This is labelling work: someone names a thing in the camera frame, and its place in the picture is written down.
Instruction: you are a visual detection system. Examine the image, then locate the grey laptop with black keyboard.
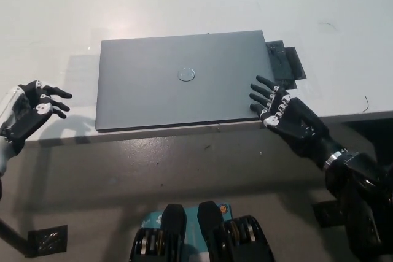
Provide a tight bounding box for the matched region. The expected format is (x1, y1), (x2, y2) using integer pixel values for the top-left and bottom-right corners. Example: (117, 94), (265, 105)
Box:
(94, 29), (279, 133)

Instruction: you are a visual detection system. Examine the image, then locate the thin dark curled thread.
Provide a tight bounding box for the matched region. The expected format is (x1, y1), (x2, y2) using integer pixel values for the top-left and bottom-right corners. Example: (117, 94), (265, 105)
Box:
(317, 22), (338, 33)

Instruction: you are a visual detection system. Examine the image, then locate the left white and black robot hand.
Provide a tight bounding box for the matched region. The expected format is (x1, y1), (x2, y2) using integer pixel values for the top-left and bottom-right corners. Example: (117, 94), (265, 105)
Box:
(0, 80), (73, 156)

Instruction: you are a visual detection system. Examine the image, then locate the black table frame bracket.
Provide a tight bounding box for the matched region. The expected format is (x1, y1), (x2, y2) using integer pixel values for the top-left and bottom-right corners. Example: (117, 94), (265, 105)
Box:
(341, 117), (393, 164)

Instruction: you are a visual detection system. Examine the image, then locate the black table leg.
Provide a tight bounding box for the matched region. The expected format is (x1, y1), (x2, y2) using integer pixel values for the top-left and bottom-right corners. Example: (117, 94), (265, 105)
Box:
(0, 218), (31, 257)

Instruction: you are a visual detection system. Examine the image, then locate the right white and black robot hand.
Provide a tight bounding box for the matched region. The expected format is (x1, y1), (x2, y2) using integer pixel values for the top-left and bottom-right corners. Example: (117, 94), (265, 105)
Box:
(249, 74), (342, 171)

